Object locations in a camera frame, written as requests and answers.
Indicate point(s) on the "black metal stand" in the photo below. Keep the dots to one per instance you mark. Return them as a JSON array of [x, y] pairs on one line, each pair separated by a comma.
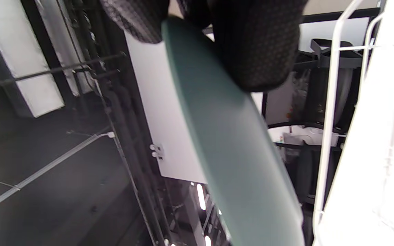
[[320, 89]]

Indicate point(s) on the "person's right hand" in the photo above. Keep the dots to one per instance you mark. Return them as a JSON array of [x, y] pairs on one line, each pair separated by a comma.
[[251, 41]]

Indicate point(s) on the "teal plate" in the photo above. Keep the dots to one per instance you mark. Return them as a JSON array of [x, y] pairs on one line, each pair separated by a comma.
[[231, 143]]

